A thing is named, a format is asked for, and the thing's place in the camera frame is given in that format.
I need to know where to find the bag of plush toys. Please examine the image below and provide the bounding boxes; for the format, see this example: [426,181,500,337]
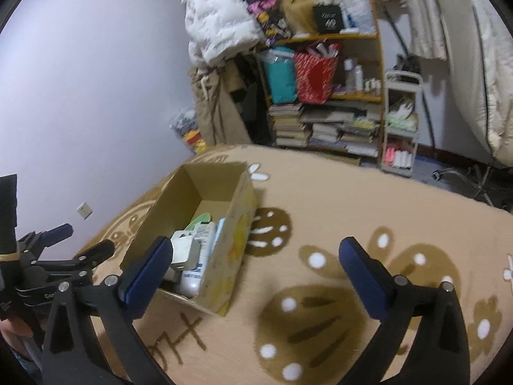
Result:
[170,108,207,155]

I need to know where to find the white puffer jacket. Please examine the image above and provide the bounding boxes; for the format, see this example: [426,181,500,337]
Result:
[184,0,266,70]

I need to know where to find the white tube bottle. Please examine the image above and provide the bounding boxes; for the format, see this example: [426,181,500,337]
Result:
[179,221,217,298]

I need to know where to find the wooden shelf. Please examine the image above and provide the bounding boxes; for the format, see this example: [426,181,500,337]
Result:
[256,0,386,167]

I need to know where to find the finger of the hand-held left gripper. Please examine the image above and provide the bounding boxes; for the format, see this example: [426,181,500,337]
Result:
[16,223,75,264]
[37,239,116,284]

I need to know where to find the beige coat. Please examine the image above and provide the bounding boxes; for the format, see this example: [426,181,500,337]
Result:
[190,64,253,154]

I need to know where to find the white rolling cart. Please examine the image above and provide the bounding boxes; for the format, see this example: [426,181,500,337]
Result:
[379,70,422,179]

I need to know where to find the stack of books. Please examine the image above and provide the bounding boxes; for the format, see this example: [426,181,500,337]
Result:
[268,102,382,158]

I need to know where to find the person's left hand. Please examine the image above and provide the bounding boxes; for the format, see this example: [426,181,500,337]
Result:
[0,320,35,341]

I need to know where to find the teal storage box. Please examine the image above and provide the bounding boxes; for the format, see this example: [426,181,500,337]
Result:
[262,46,298,104]

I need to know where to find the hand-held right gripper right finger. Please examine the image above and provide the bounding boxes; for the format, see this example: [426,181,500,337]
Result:
[338,236,470,385]

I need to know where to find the black box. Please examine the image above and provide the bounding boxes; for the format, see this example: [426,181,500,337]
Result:
[313,3,346,34]

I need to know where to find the dark printed bag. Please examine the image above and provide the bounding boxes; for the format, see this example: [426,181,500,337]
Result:
[246,0,293,46]

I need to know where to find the clear plastic bag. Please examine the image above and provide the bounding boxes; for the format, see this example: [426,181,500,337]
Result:
[341,0,378,35]

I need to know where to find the white hanging cloth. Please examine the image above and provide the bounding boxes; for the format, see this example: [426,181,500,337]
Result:
[332,0,450,62]

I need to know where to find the cream duvet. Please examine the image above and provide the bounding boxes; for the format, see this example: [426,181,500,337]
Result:
[437,0,513,167]

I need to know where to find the black chair base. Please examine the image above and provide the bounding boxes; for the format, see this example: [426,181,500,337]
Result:
[434,164,508,210]

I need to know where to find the red gift bag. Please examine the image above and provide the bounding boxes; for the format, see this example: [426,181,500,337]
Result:
[293,42,341,104]

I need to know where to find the beige patterned blanket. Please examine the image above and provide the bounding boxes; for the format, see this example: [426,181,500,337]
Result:
[76,144,513,385]

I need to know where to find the white charger block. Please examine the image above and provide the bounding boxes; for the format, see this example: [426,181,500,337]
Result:
[170,230,201,270]

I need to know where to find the green round disc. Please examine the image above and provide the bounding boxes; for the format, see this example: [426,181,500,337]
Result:
[188,212,213,234]

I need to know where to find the tan furry plush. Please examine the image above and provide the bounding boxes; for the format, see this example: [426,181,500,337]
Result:
[281,0,320,38]

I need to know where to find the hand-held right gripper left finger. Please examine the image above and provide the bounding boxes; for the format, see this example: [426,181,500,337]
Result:
[40,236,174,385]

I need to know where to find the cardboard box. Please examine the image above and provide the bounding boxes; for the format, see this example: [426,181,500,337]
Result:
[120,161,259,317]

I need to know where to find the pale green packets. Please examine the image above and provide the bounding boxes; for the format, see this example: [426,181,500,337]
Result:
[386,113,418,130]

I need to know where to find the pink and white bottles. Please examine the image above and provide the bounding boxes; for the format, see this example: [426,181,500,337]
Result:
[383,146,414,170]

